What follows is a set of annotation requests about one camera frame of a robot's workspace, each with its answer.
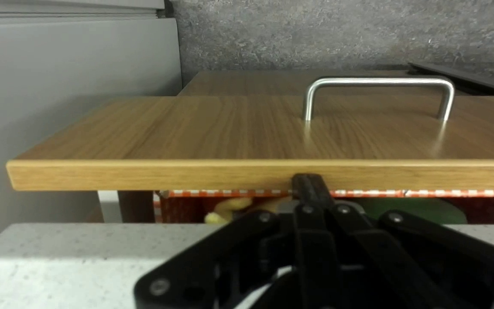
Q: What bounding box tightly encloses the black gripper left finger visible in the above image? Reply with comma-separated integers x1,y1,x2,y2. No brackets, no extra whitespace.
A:
133,173,338,309

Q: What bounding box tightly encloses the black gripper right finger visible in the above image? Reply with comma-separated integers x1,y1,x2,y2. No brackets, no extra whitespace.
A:
314,174,494,309

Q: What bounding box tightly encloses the wooden top drawer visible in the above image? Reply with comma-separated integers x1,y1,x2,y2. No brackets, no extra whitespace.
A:
7,96,494,190

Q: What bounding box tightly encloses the yellow plush toy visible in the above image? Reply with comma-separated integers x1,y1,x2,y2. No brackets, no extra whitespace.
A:
204,197,252,224

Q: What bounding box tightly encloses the green plush toy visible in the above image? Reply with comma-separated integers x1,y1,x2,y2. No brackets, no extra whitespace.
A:
362,199,466,223

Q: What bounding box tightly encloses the orange checkered basket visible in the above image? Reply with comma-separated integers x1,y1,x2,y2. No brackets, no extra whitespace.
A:
152,188,494,224

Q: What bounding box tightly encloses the silver drawer handle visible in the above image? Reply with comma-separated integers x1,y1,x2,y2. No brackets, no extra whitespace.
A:
303,75,456,123

